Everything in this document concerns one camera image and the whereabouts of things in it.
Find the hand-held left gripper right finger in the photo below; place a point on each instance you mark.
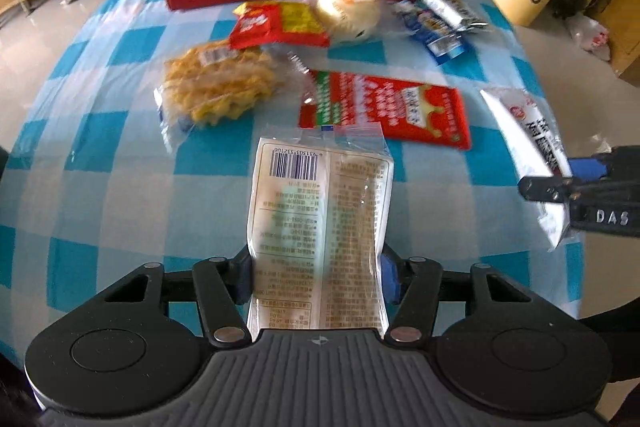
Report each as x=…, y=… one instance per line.
x=390, y=277

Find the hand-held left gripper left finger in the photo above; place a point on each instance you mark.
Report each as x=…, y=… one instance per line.
x=245, y=277

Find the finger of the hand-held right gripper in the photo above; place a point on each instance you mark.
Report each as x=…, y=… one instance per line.
x=545, y=189
x=587, y=167

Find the white packet red logo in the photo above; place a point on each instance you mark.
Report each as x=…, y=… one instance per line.
x=525, y=122

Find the clear bread packet beige label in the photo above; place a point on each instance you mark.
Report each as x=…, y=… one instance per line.
x=320, y=217

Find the red packet crown print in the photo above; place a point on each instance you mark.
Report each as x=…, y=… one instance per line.
x=400, y=107

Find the blue snack packet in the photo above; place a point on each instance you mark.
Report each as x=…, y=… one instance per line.
x=430, y=32

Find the yellow waffle packet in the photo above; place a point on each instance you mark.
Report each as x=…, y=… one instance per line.
x=215, y=82

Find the white wafer packet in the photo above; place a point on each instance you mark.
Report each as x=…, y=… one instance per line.
x=450, y=9

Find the red yellow snack packet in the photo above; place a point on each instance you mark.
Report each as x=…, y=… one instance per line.
x=270, y=24

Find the round bun packet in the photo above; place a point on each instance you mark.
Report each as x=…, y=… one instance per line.
x=345, y=7

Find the white red plastic bag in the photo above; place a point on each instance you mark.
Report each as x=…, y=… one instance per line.
x=590, y=37

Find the blue white checkered tablecloth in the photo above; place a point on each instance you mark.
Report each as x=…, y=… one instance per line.
x=125, y=207

